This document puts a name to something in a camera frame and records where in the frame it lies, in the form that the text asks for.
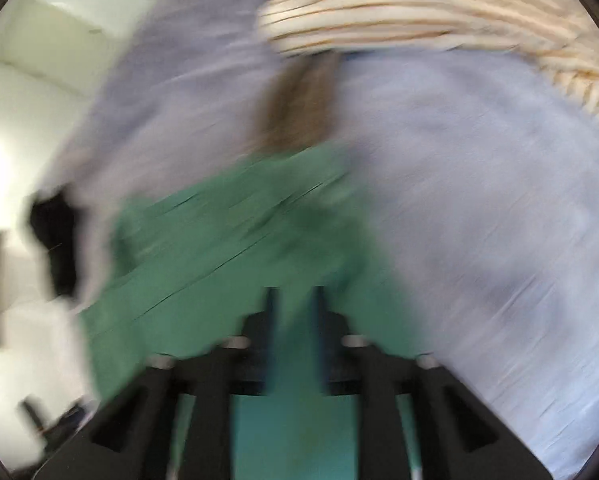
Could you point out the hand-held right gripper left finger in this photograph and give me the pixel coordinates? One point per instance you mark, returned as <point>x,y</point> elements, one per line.
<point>270,340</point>

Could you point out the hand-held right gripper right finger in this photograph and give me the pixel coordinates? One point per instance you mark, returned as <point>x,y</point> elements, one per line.
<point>319,340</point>

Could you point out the green work jacket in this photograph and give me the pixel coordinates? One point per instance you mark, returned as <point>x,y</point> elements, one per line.
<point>204,280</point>

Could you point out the lavender quilted bedspread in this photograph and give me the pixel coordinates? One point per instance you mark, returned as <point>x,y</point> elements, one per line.
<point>454,210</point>

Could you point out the black folded garment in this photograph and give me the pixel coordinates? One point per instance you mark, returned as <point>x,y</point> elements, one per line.
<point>54,240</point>

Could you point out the cream striped shirt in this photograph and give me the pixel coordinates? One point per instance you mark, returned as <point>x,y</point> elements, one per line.
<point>404,5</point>

